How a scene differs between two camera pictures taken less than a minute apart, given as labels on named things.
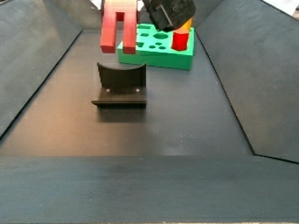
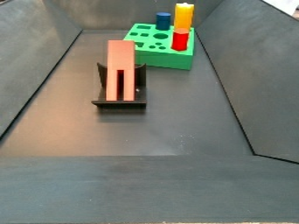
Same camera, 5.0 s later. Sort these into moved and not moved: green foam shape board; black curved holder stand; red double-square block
Moved: red double-square block
Not moved: green foam shape board; black curved holder stand
